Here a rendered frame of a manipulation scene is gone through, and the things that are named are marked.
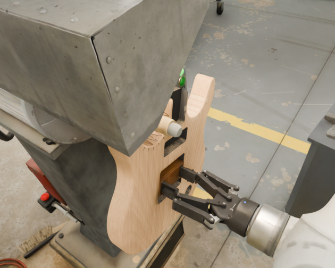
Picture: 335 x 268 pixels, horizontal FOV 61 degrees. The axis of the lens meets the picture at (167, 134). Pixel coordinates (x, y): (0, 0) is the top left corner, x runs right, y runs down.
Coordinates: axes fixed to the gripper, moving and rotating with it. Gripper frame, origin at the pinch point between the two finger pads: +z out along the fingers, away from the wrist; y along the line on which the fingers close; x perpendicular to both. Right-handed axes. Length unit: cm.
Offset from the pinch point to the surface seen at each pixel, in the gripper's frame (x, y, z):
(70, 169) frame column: -13.3, -3.9, 34.4
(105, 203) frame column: -39, 10, 35
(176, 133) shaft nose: 18.4, -8.4, -4.7
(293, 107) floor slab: -47, 182, 4
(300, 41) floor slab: -15, 272, 31
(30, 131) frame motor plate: 3.3, -12.5, 37.2
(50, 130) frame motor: 13.2, -17.3, 19.5
